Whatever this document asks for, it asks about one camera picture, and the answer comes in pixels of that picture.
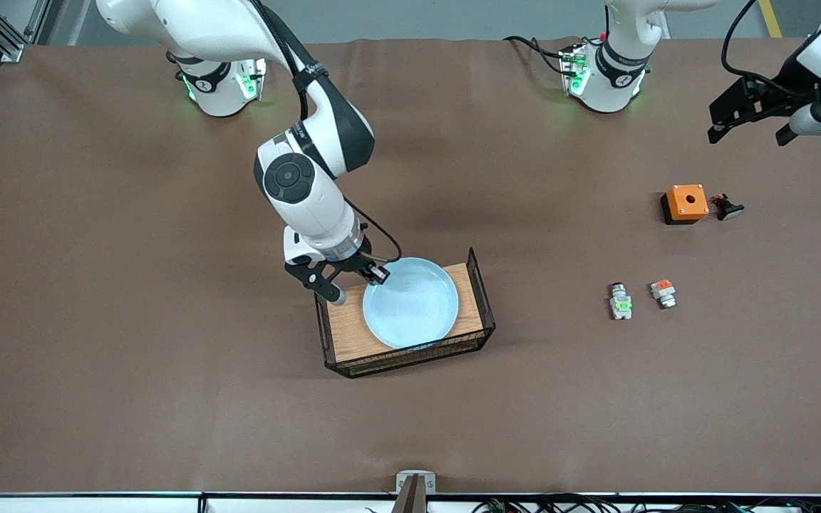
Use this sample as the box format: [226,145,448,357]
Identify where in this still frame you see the grey metal camera bracket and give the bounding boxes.
[391,470,438,513]

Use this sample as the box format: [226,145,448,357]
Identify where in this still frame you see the brown table cover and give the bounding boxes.
[0,37,821,496]

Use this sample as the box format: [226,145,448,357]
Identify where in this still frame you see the aluminium frame profile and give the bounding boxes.
[0,0,51,63]

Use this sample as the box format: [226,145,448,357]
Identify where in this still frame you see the orange button box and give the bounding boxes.
[661,184,710,226]

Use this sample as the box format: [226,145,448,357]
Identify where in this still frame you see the black push button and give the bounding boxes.
[711,193,745,222]

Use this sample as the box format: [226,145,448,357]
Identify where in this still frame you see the black arm base cable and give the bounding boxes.
[502,34,575,76]

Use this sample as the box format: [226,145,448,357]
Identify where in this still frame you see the white table edge rail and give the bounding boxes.
[0,492,821,513]

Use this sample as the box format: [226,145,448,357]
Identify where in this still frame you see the light blue round plate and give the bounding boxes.
[363,257,460,350]

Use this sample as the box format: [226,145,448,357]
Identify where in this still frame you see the black wire tray, wooden board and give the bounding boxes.
[312,247,497,379]

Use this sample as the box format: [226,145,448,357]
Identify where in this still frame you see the black cable bundle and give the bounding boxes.
[471,493,821,513]

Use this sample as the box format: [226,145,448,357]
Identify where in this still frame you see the green grey contact block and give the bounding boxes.
[609,282,634,321]

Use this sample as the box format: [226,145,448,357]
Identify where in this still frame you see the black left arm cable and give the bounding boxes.
[721,0,800,97]

